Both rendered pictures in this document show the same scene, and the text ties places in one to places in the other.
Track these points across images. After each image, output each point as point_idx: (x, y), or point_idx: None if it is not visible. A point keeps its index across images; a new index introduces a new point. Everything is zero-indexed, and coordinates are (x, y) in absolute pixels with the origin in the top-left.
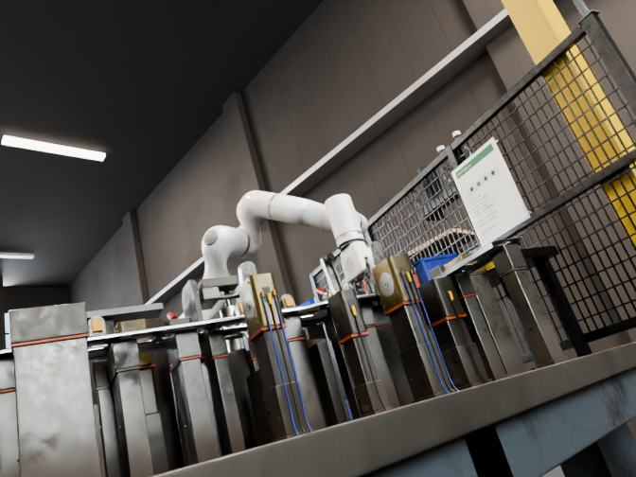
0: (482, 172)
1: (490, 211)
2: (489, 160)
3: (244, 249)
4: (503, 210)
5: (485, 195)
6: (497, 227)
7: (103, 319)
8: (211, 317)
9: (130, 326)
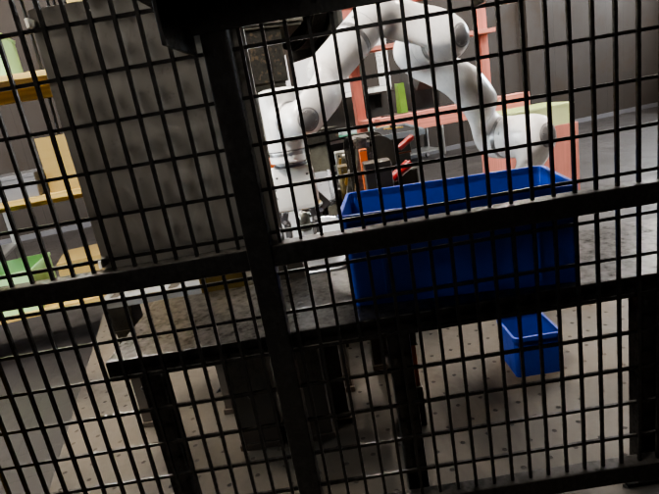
0: (136, 73)
1: (193, 186)
2: (90, 63)
3: (426, 61)
4: (157, 213)
5: (175, 138)
6: (206, 235)
7: (341, 158)
8: (476, 125)
9: (337, 170)
